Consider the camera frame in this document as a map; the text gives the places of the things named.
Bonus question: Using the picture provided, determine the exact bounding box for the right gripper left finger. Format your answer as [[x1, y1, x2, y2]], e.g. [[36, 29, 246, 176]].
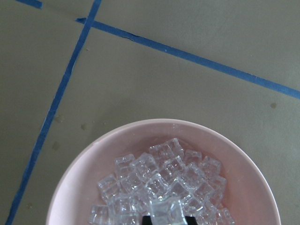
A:
[[142, 216, 152, 225]]

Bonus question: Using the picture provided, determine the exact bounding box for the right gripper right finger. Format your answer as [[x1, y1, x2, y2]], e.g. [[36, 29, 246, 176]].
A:
[[185, 216, 196, 225]]

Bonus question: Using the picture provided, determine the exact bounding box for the single clear ice cube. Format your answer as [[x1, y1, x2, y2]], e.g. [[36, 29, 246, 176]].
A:
[[150, 197, 187, 225]]

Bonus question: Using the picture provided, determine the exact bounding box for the pile of clear ice cubes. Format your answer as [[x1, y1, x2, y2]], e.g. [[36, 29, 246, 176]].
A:
[[88, 138, 235, 225]]

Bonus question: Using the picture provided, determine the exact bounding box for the pink bowl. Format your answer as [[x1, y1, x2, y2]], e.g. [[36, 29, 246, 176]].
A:
[[46, 119, 281, 225]]

